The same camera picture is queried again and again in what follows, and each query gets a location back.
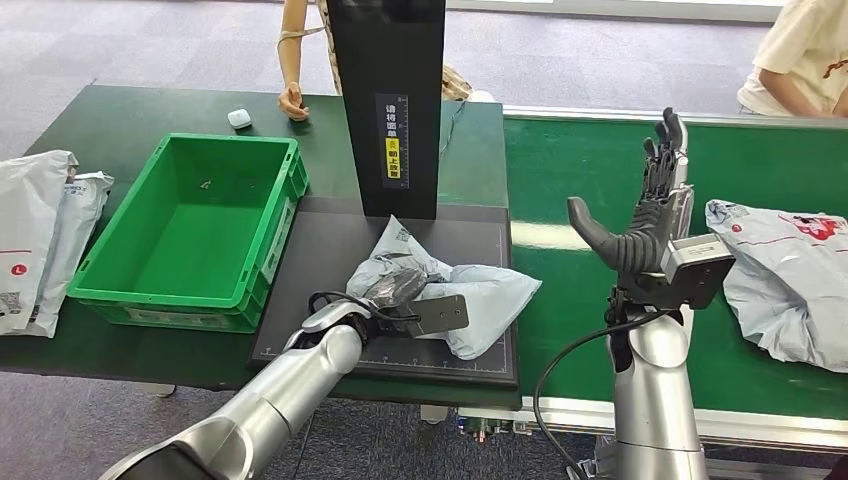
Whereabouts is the person's hand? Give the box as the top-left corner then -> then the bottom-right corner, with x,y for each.
277,82 -> 312,123

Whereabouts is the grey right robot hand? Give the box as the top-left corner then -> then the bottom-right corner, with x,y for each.
566,107 -> 696,276

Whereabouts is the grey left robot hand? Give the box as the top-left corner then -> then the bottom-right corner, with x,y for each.
362,266 -> 432,313

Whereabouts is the grey mailer package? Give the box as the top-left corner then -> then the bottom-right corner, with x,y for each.
345,214 -> 543,363

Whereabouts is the black inbound scanner machine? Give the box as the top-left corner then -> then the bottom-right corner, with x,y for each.
248,0 -> 521,391

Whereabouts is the green conveyor belt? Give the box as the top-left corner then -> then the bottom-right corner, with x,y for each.
503,115 -> 848,423

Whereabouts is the large white mailer package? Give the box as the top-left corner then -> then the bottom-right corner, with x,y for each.
0,149 -> 80,337

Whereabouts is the yellow and black label sticker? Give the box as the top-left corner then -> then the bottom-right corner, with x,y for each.
374,93 -> 411,191

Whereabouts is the grey mailer with red print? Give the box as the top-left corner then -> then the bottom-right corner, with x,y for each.
703,197 -> 848,374

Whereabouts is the green plastic crate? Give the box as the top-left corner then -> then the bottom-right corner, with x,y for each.
66,132 -> 311,335

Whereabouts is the person in patterned clothing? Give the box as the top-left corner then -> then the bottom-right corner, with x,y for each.
276,0 -> 496,123

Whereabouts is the person in cream shirt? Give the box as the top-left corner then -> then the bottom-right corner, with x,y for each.
735,0 -> 848,120

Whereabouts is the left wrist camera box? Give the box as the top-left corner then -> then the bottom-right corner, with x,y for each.
402,294 -> 471,340

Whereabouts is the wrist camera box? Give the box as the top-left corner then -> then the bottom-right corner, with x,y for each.
659,232 -> 737,312
402,294 -> 471,340

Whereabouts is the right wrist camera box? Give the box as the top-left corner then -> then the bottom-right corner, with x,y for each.
659,232 -> 737,312

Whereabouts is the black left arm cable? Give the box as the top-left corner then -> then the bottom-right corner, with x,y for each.
307,289 -> 423,327

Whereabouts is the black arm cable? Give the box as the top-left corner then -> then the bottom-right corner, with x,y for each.
532,307 -> 672,480
307,289 -> 423,327

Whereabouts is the thin black machine cable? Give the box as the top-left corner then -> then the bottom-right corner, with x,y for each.
439,100 -> 468,158

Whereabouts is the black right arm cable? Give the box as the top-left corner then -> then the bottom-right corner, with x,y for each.
532,307 -> 672,480

